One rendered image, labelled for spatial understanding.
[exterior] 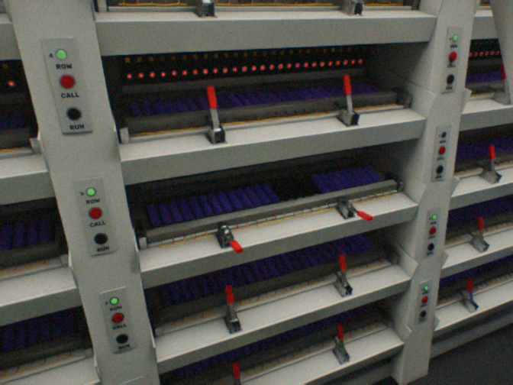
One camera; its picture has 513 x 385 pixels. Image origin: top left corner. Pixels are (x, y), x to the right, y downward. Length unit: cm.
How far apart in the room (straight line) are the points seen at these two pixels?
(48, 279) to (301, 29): 58
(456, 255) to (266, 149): 64
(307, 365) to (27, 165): 73
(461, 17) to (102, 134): 70
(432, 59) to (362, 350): 69
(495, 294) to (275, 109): 92
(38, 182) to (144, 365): 38
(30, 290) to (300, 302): 51
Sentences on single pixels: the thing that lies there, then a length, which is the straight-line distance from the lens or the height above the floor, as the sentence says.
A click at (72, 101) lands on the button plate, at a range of 58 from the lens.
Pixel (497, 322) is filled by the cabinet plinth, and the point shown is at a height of 3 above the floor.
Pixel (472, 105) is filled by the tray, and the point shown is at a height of 73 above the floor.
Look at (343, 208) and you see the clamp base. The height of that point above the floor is 55.
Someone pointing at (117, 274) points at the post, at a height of 54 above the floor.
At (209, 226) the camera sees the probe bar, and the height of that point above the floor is 56.
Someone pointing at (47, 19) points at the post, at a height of 91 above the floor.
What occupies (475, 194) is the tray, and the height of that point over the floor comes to 52.
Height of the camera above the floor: 85
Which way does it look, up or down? 19 degrees down
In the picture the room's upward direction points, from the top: 3 degrees counter-clockwise
